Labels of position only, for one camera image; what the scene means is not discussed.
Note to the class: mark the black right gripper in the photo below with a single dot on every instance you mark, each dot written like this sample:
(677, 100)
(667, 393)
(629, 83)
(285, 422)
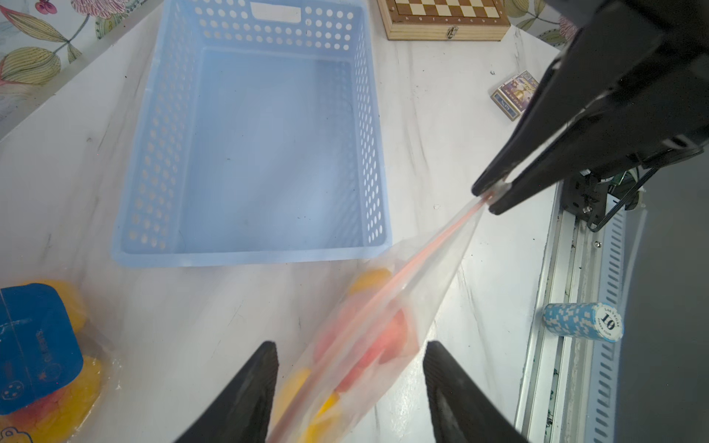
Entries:
(653, 123)

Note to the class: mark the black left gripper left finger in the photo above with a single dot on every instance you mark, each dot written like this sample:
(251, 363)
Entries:
(242, 411)

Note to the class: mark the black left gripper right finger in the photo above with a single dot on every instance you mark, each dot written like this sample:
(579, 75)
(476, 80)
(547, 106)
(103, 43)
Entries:
(459, 410)

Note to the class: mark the clear pink bag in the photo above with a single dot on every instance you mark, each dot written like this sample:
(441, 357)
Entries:
(423, 268)

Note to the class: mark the yellow red peach front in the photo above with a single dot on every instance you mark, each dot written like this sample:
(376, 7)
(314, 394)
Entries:
(371, 280)

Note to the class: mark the yellow red peach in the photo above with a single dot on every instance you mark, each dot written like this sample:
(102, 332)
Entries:
(322, 420)
(371, 280)

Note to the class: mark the clear blue-zipper zip bag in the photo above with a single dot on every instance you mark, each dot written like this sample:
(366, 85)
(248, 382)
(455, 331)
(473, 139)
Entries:
(52, 373)

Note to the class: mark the blue poker chip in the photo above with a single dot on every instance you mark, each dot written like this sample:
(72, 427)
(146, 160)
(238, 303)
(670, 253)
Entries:
(593, 321)

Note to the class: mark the wooden chessboard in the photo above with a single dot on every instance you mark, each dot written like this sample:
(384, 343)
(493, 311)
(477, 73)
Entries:
(444, 20)

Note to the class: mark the light blue perforated basket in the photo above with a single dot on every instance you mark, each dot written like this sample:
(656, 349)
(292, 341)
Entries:
(258, 139)

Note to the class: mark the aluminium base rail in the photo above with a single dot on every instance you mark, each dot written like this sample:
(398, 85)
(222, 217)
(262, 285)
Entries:
(571, 376)

